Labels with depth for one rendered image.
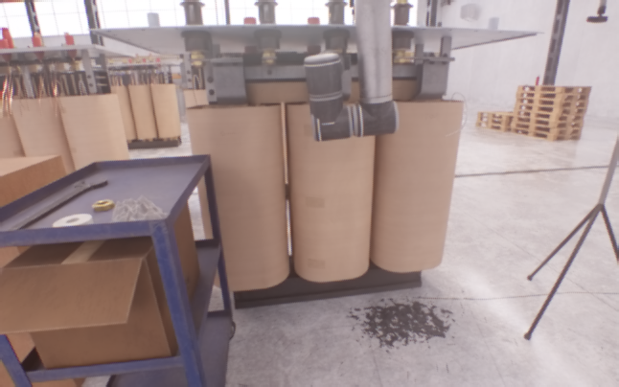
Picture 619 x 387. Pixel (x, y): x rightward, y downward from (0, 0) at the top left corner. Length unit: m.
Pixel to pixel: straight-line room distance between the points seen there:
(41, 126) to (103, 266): 2.86
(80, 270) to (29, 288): 0.09
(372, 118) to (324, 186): 0.49
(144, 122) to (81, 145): 3.83
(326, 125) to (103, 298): 0.72
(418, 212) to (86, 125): 2.86
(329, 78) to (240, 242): 0.85
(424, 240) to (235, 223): 0.96
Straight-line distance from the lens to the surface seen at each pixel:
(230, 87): 1.31
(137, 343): 0.88
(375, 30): 0.95
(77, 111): 3.33
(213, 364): 1.40
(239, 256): 1.48
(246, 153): 1.30
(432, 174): 1.54
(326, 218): 1.42
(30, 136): 3.59
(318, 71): 0.93
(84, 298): 0.73
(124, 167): 1.34
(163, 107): 6.96
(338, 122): 0.97
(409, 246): 1.64
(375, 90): 0.96
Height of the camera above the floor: 1.15
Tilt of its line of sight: 20 degrees down
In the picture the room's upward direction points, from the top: 1 degrees counter-clockwise
